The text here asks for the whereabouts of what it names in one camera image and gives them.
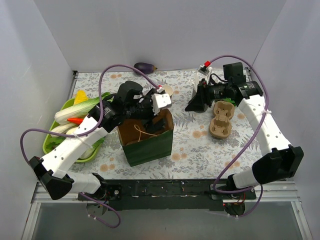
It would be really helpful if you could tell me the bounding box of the brown cardboard cup carrier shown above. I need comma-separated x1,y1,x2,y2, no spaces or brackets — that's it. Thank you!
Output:
209,100,235,139

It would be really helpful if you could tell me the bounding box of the dark green paper bag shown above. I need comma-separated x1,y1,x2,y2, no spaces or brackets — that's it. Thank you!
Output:
117,109,174,167

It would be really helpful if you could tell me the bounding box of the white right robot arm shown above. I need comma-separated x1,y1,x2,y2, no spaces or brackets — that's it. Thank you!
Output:
185,61,304,199

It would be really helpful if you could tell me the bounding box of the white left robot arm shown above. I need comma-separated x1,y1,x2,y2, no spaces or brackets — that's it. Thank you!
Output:
29,81,172,200

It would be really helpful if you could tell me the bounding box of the purple eggplant toy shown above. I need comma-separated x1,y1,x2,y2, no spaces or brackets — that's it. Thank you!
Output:
133,62,158,75

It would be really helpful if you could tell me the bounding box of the yellow corn toy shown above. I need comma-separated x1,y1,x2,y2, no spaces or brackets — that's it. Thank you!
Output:
73,90,89,105

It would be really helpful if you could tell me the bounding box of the large napa cabbage toy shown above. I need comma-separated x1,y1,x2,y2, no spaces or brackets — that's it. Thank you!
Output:
54,97,99,125

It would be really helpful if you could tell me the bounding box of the orange carrot toy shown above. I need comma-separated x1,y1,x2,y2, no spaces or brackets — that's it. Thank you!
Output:
67,118,84,125

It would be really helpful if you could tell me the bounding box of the white daikon radish toy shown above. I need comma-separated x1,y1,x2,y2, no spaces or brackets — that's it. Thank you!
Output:
51,122,78,134

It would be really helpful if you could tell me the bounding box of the floral patterned table mat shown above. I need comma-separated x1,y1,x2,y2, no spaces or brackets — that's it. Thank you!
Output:
71,70,262,180

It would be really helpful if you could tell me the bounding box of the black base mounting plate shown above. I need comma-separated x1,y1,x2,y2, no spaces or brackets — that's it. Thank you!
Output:
77,179,258,211

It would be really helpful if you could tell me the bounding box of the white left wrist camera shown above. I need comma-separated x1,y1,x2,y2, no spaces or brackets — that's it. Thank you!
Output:
151,93,172,116

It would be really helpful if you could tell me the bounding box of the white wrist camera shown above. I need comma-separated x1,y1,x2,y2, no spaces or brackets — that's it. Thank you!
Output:
151,93,172,116
196,65,212,85

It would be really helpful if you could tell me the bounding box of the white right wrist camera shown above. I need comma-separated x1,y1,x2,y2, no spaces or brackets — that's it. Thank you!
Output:
196,65,212,85

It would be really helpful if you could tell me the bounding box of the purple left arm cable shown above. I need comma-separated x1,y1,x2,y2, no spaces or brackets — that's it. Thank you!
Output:
19,64,163,229

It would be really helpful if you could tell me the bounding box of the aluminium frame rail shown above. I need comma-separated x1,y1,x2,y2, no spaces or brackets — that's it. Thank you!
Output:
31,181,301,204

